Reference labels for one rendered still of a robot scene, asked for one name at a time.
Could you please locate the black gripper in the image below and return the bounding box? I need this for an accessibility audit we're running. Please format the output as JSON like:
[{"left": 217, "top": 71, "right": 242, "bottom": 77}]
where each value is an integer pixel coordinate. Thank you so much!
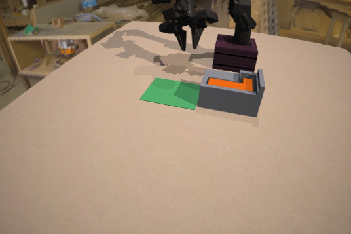
[{"left": 159, "top": 0, "right": 218, "bottom": 51}]

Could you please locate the orange l-shaped part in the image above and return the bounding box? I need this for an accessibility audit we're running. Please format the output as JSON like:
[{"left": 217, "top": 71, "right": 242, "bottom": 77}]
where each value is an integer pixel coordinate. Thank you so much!
[{"left": 208, "top": 78, "right": 253, "bottom": 92}]

